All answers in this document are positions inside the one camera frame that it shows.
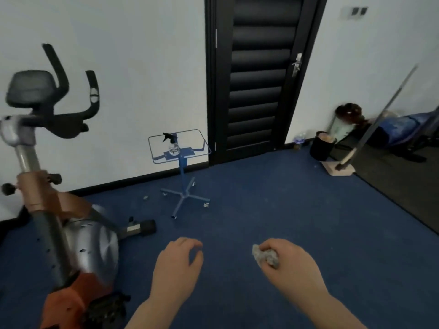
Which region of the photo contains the white wall switch plate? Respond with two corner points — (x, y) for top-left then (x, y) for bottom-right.
(341, 5), (369, 21)

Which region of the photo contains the silver door handle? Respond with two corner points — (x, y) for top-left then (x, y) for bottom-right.
(291, 53), (304, 78)

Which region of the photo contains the dark red flower bouquet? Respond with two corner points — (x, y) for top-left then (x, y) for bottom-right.
(334, 102), (368, 130)

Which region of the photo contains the blue rolled mat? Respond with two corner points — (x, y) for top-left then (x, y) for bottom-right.
(377, 112), (439, 149)

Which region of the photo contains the person's right hand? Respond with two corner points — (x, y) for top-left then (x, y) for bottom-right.
(255, 238), (332, 306)

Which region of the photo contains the grey cleaning cloth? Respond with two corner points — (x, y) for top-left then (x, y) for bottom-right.
(252, 244), (280, 270)

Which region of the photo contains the black door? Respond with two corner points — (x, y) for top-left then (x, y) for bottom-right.
(204, 0), (329, 167)

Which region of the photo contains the black waste bin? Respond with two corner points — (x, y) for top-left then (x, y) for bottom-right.
(309, 131), (338, 162)

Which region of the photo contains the silver orange exercise bike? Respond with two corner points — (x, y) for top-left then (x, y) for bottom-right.
(0, 114), (158, 329)

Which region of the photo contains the black floor mat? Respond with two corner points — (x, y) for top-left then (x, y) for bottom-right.
(329, 133), (439, 236)

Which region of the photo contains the clear spray bottle black nozzle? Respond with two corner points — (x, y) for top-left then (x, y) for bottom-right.
(163, 132), (182, 157)

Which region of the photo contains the clear blue acrylic side table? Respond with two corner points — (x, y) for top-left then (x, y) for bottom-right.
(148, 129), (212, 220)

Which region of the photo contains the pale green vase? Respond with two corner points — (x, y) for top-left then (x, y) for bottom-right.
(329, 118), (351, 142)

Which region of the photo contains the person's left hand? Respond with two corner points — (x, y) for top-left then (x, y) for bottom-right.
(150, 237), (205, 306)

